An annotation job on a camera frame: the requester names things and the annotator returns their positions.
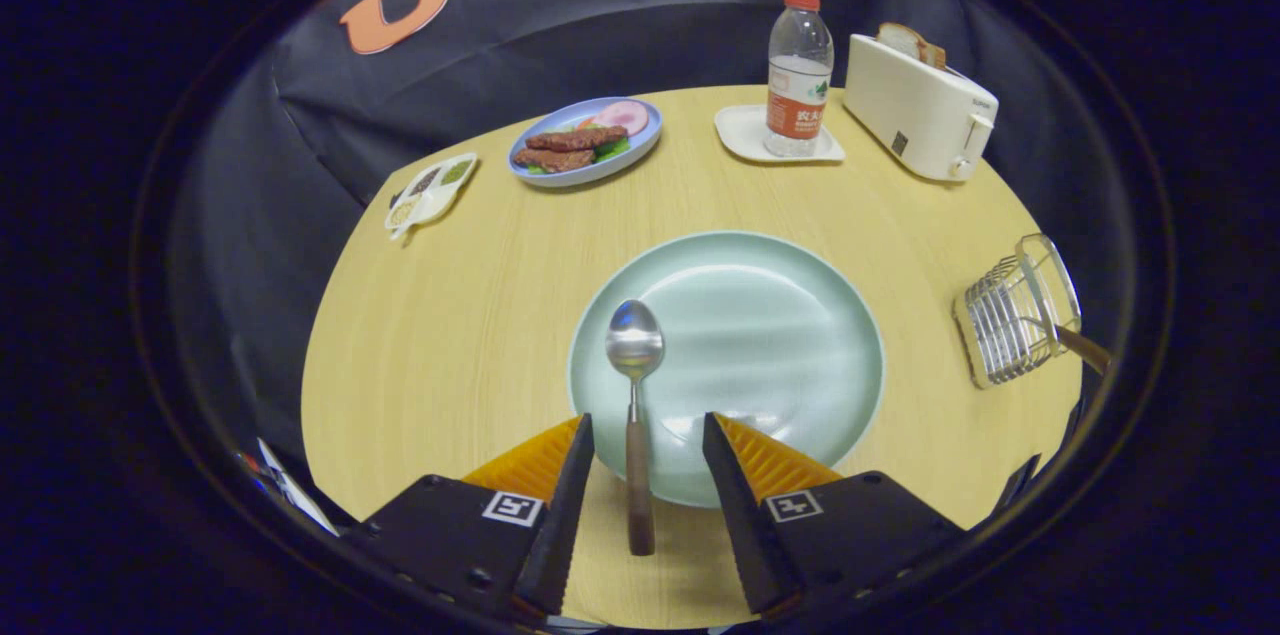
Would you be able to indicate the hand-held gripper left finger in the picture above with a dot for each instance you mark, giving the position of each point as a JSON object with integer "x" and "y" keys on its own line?
{"x": 560, "y": 515}

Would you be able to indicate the cream white toaster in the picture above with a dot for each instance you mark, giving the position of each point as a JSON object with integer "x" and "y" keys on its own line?
{"x": 920, "y": 110}

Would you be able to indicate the white slanted board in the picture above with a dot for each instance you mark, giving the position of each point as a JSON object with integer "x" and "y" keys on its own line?
{"x": 295, "y": 490}

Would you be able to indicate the white divided condiment dish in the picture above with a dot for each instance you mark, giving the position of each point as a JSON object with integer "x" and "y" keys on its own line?
{"x": 425, "y": 200}

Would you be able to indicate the clear water bottle red cap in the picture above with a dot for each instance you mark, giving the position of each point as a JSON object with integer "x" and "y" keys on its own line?
{"x": 798, "y": 85}

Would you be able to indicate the bread slice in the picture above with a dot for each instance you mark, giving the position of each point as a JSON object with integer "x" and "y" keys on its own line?
{"x": 934, "y": 55}
{"x": 900, "y": 40}

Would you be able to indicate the blue plate with food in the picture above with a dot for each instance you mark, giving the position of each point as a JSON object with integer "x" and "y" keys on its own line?
{"x": 560, "y": 179}

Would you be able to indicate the pink ham slice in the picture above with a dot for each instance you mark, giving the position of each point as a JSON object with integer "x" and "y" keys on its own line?
{"x": 623, "y": 116}

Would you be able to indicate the white square coaster tray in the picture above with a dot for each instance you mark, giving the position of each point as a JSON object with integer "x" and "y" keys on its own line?
{"x": 740, "y": 130}

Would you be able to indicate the green lettuce leaf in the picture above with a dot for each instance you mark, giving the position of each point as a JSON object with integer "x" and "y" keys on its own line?
{"x": 614, "y": 149}

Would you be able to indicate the brown meat patty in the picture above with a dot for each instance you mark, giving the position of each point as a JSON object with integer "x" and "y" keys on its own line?
{"x": 575, "y": 139}
{"x": 553, "y": 161}

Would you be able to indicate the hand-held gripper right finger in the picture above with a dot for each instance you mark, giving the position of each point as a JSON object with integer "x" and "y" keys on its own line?
{"x": 740, "y": 515}

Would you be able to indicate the pale green round plate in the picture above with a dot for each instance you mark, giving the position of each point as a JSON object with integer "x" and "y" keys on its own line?
{"x": 760, "y": 335}

